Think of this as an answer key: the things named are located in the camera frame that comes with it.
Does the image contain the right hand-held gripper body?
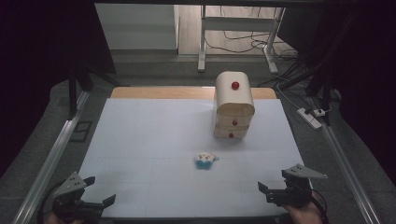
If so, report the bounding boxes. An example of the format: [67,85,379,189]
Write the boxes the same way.
[266,163,329,209]

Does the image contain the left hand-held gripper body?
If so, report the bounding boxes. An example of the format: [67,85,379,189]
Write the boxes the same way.
[51,172,105,220]

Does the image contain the white and blue plush toy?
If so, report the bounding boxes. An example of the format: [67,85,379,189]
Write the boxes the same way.
[193,151,220,171]

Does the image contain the clear drawer with red knob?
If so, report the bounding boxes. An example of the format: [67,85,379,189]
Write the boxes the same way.
[214,113,253,129]
[213,125,249,140]

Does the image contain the beige wooden drawer cabinet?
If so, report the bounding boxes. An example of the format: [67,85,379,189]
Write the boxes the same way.
[213,71,256,140]

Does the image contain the person's right hand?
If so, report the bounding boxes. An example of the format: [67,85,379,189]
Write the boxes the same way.
[284,191,325,224]

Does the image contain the person's left hand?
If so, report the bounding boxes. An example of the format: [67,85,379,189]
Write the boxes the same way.
[43,214,86,224]

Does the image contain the white power strip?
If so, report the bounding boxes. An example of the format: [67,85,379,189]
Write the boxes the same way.
[296,106,323,131]

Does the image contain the white table mat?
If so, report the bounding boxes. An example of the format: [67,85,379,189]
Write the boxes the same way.
[73,98,314,218]

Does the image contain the black metal stand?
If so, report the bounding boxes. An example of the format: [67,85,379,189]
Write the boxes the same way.
[65,60,95,121]
[304,60,334,127]

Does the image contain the dark curtain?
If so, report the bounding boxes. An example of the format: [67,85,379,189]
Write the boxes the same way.
[0,0,118,176]
[276,0,396,188]

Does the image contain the aluminium rail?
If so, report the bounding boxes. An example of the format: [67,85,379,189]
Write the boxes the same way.
[11,90,91,224]
[307,96,383,224]

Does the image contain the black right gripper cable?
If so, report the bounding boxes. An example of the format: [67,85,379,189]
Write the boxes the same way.
[311,189,331,224]

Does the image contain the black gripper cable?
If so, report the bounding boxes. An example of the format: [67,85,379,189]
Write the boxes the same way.
[36,181,65,224]
[311,189,331,224]

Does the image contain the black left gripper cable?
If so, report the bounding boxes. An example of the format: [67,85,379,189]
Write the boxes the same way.
[36,181,65,224]

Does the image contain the black floor bracket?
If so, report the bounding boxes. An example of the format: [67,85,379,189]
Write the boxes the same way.
[70,120,93,144]

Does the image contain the white power cable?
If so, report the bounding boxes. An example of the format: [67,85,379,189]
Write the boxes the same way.
[275,84,303,110]

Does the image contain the black floor cable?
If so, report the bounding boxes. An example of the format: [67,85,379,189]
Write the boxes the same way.
[205,30,301,61]

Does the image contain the white desk frame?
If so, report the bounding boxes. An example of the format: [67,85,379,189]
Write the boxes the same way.
[197,5,287,75]

